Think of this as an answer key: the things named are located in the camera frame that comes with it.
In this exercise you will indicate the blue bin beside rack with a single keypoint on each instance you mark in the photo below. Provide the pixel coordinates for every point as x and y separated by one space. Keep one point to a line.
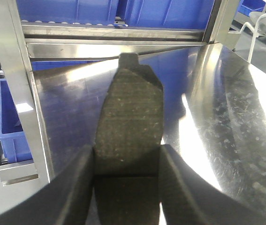
12 137

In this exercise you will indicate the right blue plastic crate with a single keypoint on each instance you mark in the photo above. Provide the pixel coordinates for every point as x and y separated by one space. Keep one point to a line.
177 14

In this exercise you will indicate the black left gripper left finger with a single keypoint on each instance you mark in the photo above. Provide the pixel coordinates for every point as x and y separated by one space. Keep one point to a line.
64 201

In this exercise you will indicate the blue plastic crate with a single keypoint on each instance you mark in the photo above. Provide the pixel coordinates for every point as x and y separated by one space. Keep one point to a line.
71 11
177 14

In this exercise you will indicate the left blue plastic crate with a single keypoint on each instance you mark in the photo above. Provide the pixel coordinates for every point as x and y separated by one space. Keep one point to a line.
71 11

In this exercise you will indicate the stainless steel roller rack frame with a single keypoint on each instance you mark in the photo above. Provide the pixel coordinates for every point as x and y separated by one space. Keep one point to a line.
20 43

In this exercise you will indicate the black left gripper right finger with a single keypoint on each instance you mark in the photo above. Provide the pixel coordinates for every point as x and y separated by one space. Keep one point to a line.
187 199

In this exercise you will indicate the brake pad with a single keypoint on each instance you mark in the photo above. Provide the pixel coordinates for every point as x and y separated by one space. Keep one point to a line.
127 146

